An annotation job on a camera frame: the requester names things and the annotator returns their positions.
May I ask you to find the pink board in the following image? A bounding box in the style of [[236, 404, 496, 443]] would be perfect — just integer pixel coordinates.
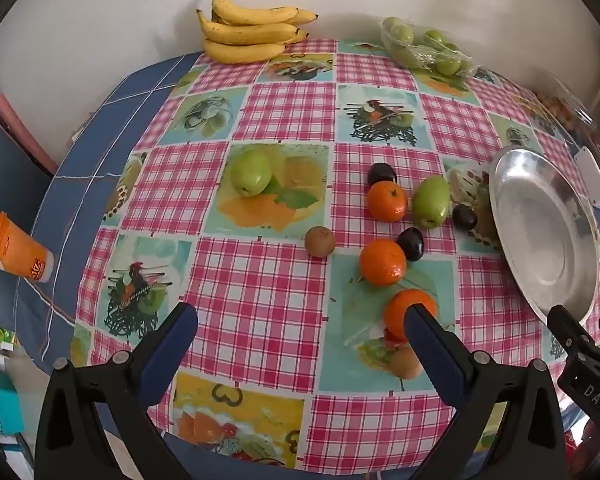
[[0, 92, 58, 176]]

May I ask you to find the white plastic device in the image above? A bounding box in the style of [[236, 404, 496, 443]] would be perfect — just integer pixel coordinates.
[[575, 146, 600, 209]]

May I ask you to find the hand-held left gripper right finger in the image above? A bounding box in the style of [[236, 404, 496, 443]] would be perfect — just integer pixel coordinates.
[[404, 304, 567, 480]]

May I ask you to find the pink checkered printed tablecloth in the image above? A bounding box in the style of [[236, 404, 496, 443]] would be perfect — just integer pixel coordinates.
[[70, 37, 600, 476]]

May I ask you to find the wrapped tray of green jujubes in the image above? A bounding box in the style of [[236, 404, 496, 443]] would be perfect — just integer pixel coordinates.
[[379, 16, 482, 79]]

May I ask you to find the green mango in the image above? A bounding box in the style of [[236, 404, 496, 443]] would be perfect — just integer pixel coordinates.
[[230, 147, 273, 197], [412, 176, 452, 229]]

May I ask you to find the orange plastic cup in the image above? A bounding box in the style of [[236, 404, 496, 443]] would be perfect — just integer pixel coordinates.
[[0, 211, 55, 284]]

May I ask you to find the round steel plate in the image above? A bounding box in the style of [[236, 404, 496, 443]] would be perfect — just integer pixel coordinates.
[[488, 145, 600, 327]]

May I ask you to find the brown kiwi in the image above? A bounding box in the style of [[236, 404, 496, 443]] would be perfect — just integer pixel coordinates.
[[390, 346, 423, 380], [304, 226, 337, 259]]

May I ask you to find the checkered fruit-print tablecloth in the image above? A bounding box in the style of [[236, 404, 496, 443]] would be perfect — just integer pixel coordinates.
[[14, 52, 600, 480]]

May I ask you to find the teal box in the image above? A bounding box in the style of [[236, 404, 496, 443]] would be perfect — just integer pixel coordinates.
[[0, 374, 26, 435]]

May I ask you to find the mandarin orange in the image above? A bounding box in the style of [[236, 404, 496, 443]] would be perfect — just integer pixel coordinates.
[[366, 180, 409, 223], [359, 239, 407, 287], [384, 288, 438, 343]]

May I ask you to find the dark plum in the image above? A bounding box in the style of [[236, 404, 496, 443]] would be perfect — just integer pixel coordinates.
[[452, 204, 479, 232], [367, 162, 397, 187], [397, 227, 425, 262]]

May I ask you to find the yellow banana bunch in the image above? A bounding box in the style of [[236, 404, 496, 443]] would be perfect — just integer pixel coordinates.
[[196, 0, 319, 65]]

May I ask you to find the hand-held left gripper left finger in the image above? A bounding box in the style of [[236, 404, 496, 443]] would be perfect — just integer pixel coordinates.
[[36, 302, 201, 480]]

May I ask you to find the clear box of small fruit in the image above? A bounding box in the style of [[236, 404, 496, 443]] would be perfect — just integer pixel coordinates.
[[527, 75, 600, 151]]

